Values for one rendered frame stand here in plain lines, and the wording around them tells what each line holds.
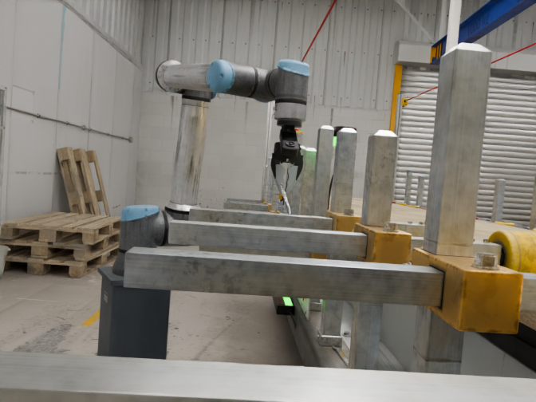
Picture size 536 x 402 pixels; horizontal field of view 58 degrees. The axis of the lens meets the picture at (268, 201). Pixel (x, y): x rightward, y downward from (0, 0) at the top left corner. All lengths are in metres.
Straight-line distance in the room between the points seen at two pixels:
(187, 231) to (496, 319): 0.40
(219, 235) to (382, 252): 0.22
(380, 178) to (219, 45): 8.90
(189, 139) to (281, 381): 1.80
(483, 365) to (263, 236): 0.42
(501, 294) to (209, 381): 0.30
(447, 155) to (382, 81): 9.12
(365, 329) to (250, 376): 0.57
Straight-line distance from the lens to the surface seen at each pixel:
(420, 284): 0.44
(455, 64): 0.49
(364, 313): 0.74
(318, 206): 1.21
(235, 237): 0.66
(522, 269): 0.75
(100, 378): 0.18
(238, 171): 9.17
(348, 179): 0.96
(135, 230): 1.94
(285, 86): 1.35
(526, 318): 0.69
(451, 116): 0.48
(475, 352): 0.89
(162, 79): 1.86
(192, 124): 1.95
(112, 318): 1.95
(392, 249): 0.65
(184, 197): 1.99
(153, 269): 0.41
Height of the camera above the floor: 1.03
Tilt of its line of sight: 3 degrees down
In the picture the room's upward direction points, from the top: 4 degrees clockwise
